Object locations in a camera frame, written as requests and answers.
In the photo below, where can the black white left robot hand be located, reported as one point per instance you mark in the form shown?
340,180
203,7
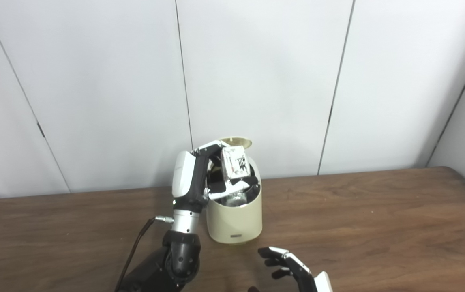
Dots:
185,178

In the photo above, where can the black wall panel clip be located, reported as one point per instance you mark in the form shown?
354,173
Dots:
41,130

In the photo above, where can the white green milk carton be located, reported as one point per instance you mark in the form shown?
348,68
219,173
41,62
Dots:
235,164

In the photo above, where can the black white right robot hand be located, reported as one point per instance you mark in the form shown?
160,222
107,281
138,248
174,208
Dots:
303,280

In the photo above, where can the cream round bin lid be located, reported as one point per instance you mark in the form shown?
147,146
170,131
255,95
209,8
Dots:
238,141

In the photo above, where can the cream-colored cylindrical bin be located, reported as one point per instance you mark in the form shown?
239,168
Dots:
234,221

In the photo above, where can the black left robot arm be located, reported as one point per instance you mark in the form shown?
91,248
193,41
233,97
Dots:
175,259

